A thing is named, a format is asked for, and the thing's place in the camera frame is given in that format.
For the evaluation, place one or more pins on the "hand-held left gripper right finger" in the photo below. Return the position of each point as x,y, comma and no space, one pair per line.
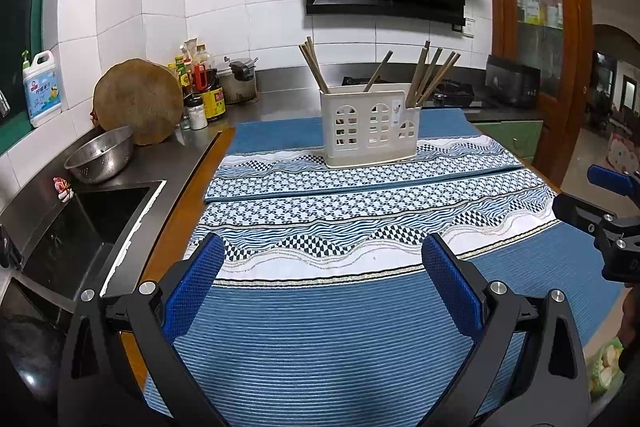
450,287

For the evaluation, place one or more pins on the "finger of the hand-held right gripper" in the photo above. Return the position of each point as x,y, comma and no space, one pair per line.
580,212
607,179

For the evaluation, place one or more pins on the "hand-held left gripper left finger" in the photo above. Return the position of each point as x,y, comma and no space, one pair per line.
195,282

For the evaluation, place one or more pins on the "white plastic utensil holder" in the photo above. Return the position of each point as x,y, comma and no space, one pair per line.
370,157

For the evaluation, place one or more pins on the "bunch of wooden chopsticks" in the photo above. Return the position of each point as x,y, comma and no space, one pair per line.
315,67

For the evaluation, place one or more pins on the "pink printed cloth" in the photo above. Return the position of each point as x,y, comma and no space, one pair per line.
622,149

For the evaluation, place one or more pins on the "green low cabinet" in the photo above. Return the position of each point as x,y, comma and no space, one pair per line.
510,142

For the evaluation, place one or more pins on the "pale green bag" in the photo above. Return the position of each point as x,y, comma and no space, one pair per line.
605,369

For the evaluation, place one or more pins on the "stainless steel sink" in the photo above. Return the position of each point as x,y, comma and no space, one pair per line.
75,237

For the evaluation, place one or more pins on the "black countertop appliance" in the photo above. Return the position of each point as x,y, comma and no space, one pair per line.
512,82

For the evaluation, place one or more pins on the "small blue patterned table mat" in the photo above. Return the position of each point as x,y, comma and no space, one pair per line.
350,187

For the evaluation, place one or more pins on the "large blue patterned table mat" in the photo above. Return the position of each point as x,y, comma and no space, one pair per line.
325,357

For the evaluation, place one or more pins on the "stainless steel colander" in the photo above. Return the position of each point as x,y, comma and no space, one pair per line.
100,157

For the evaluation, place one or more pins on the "small glass shaker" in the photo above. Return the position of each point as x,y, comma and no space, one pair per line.
184,122

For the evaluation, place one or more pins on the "red white ornament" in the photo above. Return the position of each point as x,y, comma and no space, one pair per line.
63,189

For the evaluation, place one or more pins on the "white shaker jar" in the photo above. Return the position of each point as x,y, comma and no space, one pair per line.
198,119

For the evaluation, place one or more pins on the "black gas stove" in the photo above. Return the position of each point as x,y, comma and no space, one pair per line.
455,89

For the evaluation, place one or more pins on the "dark bottle with yellow label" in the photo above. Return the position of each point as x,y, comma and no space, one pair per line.
215,99

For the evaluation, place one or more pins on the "round wooden chopping board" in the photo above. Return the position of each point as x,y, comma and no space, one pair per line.
140,102

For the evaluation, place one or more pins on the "yellow capped bottle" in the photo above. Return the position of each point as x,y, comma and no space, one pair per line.
184,79

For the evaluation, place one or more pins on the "wooden glass door cabinet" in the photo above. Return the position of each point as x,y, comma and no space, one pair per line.
500,7

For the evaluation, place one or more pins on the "seasoning packet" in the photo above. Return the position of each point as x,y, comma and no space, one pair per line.
190,48

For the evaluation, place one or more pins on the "white detergent bottle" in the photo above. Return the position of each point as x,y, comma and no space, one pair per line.
45,97

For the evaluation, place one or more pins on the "metal faucet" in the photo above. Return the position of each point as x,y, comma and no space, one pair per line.
4,104

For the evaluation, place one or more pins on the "wall socket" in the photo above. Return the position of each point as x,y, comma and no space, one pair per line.
464,28

